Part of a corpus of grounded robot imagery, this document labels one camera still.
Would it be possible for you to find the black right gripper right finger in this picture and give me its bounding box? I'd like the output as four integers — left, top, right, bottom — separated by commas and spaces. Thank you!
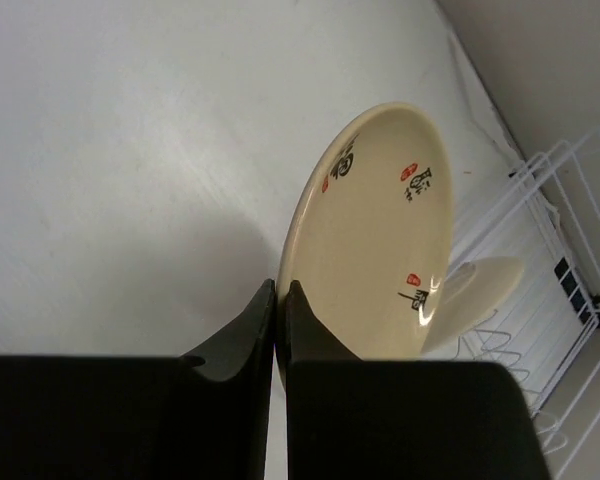
282, 282, 550, 479

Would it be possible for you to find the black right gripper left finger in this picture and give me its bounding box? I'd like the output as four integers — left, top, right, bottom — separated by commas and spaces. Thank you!
0, 280, 276, 479

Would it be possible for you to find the beige calligraphy plate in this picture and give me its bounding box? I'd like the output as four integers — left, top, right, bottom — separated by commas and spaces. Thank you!
277, 102, 454, 361

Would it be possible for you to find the cream floral green plate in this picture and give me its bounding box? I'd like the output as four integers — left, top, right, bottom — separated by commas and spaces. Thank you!
421, 256, 525, 355

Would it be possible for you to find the white wire dish rack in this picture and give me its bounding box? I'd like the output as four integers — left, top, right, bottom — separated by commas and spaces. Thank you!
448, 126, 600, 479

